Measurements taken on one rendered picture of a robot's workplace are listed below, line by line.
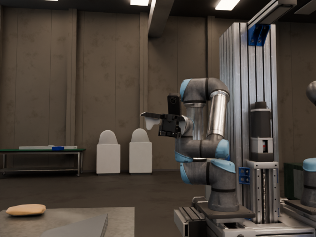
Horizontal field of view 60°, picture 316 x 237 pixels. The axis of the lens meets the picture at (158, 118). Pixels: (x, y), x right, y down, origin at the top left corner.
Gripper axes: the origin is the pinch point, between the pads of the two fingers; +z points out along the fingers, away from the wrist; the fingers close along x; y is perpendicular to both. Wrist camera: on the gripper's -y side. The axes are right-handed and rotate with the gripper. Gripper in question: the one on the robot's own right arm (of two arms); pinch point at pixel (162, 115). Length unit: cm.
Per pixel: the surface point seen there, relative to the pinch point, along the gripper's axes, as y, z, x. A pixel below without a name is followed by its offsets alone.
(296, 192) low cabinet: 103, -511, -121
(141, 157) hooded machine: 133, -799, 320
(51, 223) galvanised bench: 47, -6, 42
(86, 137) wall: 93, -797, 548
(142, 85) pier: -127, -869, 382
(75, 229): 42.1, 2.1, 25.0
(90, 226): 41.6, -1.7, 21.3
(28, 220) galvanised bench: 48, -7, 53
